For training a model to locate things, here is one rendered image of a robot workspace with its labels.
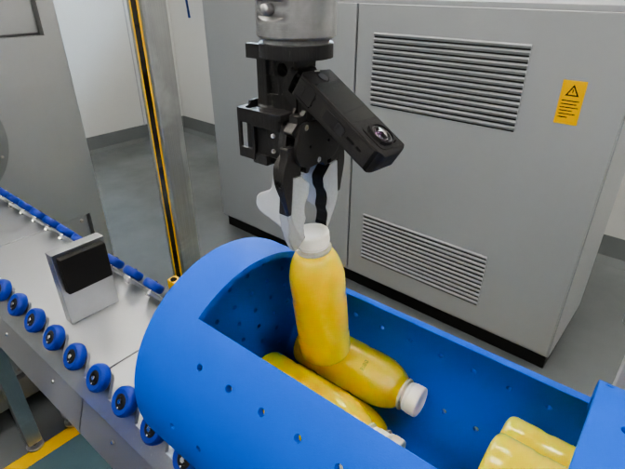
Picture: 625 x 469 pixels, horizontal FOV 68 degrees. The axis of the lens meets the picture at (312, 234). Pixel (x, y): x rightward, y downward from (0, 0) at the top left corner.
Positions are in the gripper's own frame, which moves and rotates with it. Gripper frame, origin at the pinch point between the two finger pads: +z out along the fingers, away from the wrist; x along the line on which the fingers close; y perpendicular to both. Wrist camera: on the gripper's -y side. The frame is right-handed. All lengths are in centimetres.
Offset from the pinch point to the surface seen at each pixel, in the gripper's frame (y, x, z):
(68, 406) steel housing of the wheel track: 40, 18, 40
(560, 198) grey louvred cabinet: -1, -144, 45
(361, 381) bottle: -7.1, -1.3, 19.1
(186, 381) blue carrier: 1.9, 17.5, 10.0
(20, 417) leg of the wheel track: 119, 13, 109
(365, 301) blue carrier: -3.1, -7.5, 12.3
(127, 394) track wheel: 22.6, 14.9, 28.4
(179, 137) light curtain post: 65, -29, 8
